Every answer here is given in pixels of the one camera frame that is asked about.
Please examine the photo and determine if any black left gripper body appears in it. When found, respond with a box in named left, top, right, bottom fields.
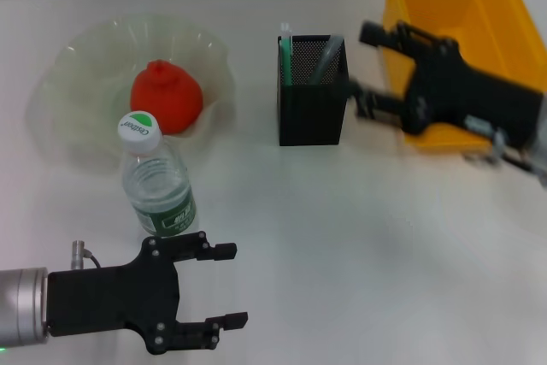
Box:
left=46, top=235, right=180, bottom=356

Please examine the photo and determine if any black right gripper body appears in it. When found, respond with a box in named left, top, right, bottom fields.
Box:
left=404, top=38, right=547, bottom=144

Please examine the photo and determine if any grey pen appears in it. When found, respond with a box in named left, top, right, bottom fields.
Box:
left=309, top=37, right=345, bottom=85

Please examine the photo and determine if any clear green-label water bottle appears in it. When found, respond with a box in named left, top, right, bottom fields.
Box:
left=118, top=110, right=199, bottom=239

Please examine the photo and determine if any red tomato-shaped toy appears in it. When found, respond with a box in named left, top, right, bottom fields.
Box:
left=130, top=58, right=205, bottom=136

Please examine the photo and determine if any black mesh pen holder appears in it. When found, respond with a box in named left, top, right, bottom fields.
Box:
left=276, top=34, right=352, bottom=147

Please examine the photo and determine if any green glass fruit plate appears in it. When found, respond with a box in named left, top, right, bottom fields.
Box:
left=25, top=12, right=238, bottom=159

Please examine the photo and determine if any yellow plastic bin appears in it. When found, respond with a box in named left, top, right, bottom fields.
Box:
left=379, top=0, right=547, bottom=152

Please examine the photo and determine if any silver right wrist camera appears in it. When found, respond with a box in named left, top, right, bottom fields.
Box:
left=465, top=115, right=512, bottom=144

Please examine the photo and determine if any left arm connector cable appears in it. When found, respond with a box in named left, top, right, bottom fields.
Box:
left=71, top=239, right=103, bottom=270

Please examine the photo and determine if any thin dark right arm cable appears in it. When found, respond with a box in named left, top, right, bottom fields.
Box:
left=463, top=146, right=536, bottom=173

